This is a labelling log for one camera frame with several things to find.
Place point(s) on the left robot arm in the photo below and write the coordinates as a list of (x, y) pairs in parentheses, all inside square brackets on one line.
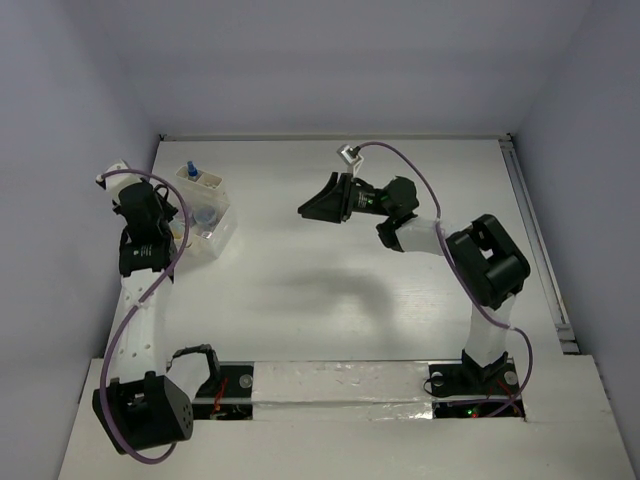
[(144, 397)]

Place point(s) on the aluminium side rail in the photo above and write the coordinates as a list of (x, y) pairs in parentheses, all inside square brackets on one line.
[(563, 327)]

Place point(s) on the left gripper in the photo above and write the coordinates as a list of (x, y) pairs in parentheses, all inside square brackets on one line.
[(168, 210)]

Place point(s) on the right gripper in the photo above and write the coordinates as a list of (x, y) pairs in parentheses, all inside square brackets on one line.
[(335, 201)]

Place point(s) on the cream divided box front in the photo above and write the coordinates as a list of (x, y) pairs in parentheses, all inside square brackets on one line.
[(182, 231)]

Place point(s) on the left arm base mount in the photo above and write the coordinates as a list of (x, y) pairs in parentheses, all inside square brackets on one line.
[(231, 400)]

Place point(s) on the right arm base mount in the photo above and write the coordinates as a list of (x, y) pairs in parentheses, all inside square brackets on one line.
[(461, 391)]

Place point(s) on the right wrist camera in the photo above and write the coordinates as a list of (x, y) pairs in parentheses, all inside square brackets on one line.
[(352, 158)]

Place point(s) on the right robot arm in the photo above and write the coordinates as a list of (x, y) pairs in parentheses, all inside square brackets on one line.
[(483, 257)]

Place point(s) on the clear organizer bin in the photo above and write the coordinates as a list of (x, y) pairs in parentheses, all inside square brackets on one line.
[(223, 230)]

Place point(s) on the clear spray bottle blue cap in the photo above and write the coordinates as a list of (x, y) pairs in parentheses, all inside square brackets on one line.
[(192, 171)]

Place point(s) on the cream divided box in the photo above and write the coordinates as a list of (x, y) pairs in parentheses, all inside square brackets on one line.
[(206, 182), (182, 231)]

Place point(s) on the cream divided box rear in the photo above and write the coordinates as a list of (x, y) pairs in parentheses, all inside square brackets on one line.
[(206, 182)]

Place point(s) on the clear jar blue beads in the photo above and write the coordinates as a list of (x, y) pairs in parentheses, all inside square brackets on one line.
[(206, 216)]

